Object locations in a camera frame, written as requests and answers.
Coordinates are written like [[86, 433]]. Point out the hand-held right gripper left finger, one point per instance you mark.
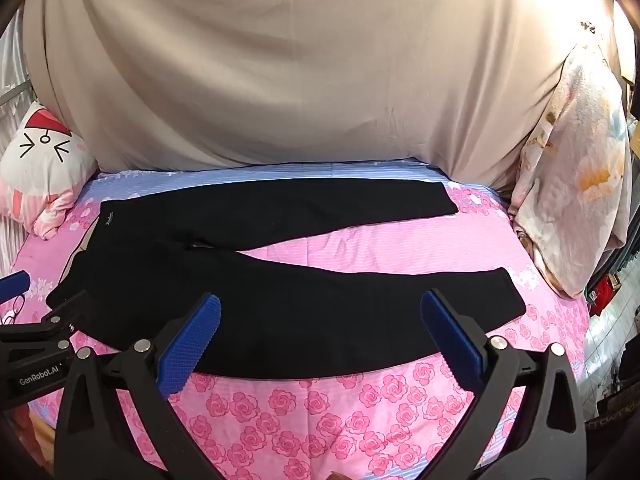
[[192, 342]]

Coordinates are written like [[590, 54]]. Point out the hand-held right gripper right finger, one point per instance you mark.
[[450, 342]]

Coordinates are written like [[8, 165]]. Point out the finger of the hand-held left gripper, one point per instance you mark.
[[70, 317], [12, 286]]

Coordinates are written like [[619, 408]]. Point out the black pants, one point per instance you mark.
[[300, 310]]

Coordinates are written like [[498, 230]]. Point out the white striped bedsheet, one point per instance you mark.
[[7, 245]]

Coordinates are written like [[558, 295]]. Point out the pink rose print blanket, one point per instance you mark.
[[350, 410]]

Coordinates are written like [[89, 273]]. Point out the cat face print pillow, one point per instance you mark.
[[45, 165]]

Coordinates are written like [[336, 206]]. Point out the red cloth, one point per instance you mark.
[[602, 295]]

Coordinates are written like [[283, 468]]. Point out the white orange floral cloth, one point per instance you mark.
[[575, 170]]

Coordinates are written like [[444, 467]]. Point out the beige sheet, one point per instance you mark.
[[300, 60]]

